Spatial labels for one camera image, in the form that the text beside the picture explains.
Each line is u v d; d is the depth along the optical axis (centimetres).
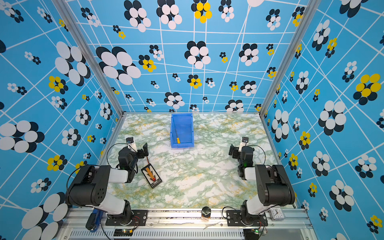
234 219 72
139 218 73
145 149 85
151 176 87
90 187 46
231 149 87
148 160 94
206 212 67
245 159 71
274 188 45
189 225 73
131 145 79
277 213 73
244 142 80
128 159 71
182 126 112
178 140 102
